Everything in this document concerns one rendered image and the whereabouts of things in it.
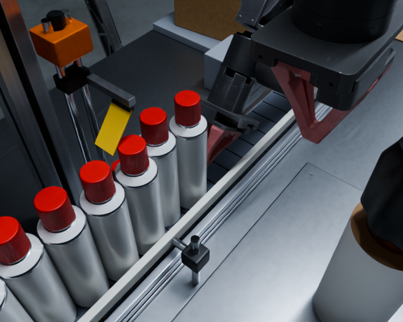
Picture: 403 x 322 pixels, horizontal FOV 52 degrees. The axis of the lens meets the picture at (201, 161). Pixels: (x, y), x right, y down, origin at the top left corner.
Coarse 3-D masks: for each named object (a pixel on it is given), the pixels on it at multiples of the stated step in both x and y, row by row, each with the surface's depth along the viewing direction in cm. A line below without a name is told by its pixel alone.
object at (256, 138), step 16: (272, 96) 84; (256, 112) 81; (272, 112) 81; (288, 128) 78; (240, 144) 75; (272, 144) 75; (224, 160) 72; (256, 160) 72; (208, 176) 70; (240, 176) 70; (224, 192) 67; (208, 208) 65
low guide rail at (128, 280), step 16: (288, 112) 75; (272, 128) 72; (256, 144) 70; (240, 160) 67; (224, 176) 65; (208, 192) 63; (192, 208) 61; (176, 224) 59; (192, 224) 61; (160, 240) 57; (144, 256) 56; (160, 256) 57; (128, 272) 54; (144, 272) 56; (112, 288) 52; (128, 288) 54; (96, 304) 51; (112, 304) 52; (80, 320) 50; (96, 320) 51
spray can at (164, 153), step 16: (144, 112) 50; (160, 112) 50; (144, 128) 49; (160, 128) 49; (160, 144) 51; (176, 144) 52; (160, 160) 51; (176, 160) 54; (160, 176) 54; (176, 176) 56; (176, 192) 58; (176, 208) 61
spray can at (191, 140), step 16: (176, 96) 52; (192, 96) 52; (176, 112) 52; (192, 112) 51; (176, 128) 53; (192, 128) 53; (192, 144) 54; (192, 160) 56; (192, 176) 59; (192, 192) 61
